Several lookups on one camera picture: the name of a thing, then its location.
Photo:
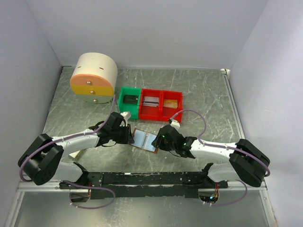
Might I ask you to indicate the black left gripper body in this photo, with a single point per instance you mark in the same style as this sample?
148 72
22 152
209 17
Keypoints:
121 135

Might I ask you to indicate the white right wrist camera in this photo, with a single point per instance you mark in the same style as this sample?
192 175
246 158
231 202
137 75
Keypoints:
174 123

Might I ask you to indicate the brown leather card holder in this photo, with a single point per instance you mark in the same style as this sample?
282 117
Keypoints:
143 140

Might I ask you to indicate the white cardboard box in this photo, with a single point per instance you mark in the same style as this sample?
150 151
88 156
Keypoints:
77 154

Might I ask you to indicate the orange gold card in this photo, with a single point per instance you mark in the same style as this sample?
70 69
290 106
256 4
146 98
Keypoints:
170 103

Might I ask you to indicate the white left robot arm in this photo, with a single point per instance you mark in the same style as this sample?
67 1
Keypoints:
42 161

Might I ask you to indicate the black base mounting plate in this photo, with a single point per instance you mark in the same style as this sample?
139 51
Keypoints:
152 184

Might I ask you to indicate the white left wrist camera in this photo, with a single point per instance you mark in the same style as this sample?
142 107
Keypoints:
126 115

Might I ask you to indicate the black VIP card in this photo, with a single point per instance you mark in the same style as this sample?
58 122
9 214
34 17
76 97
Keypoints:
131 99

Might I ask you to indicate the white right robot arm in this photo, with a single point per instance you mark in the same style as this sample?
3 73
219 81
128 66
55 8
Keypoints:
247 162

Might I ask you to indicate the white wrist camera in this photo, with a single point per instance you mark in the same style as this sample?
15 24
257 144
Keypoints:
174 123
126 115

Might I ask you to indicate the red middle plastic bin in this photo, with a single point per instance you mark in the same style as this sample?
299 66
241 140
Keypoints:
151 112

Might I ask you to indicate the silver white card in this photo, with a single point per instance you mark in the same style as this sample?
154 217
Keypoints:
151 101

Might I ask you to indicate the round mini drawer cabinet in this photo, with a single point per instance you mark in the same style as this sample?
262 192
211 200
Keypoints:
94 78

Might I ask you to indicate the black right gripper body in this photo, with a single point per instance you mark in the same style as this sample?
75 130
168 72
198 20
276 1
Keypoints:
161 144

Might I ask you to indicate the red right plastic bin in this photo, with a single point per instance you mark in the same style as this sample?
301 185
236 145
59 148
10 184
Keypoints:
168 112

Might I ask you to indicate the green plastic bin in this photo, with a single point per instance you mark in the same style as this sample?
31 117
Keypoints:
133 109

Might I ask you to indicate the red plastic bin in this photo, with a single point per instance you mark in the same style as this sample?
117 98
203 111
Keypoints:
151 112
168 112

